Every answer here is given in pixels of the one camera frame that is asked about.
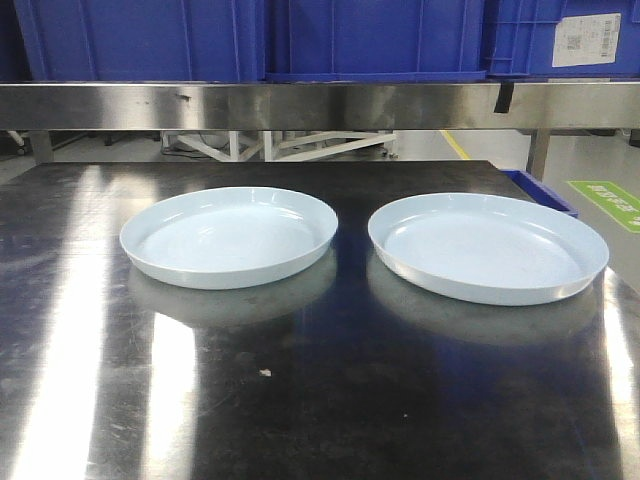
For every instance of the light blue plate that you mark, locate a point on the light blue plate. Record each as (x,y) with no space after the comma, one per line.
(229,237)
(487,249)

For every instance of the steel shelf leg, right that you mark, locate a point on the steel shelf leg, right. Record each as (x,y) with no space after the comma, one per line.
(537,153)

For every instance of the steel shelf leg, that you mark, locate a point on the steel shelf leg,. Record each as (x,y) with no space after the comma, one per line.
(41,145)
(537,153)

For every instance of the steel shelf leg, left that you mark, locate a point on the steel shelf leg, left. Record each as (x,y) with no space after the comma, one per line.
(41,145)

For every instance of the blue plastic crate, middle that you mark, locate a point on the blue plastic crate, middle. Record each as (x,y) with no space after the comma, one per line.
(374,41)

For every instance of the blue plastic crate, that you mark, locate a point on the blue plastic crate,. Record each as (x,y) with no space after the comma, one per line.
(219,41)
(518,38)
(374,41)

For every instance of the blue bin beside table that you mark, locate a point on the blue bin beside table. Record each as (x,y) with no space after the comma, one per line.
(539,192)

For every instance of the black tape strip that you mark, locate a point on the black tape strip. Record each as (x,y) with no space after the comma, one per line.
(504,98)

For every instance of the blue plastic crate, right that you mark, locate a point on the blue plastic crate, right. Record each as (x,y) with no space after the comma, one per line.
(518,38)

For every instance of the green floor sign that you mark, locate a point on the green floor sign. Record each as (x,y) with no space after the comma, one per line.
(620,205)

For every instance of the blue plastic crate, left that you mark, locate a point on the blue plastic crate, left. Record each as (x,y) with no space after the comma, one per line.
(219,41)

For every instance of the white paper label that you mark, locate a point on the white paper label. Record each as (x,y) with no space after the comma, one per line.
(586,40)

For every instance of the white metal frame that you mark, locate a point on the white metal frame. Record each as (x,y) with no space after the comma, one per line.
(272,146)

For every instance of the stainless steel shelf rail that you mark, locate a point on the stainless steel shelf rail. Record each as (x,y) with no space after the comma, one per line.
(97,106)

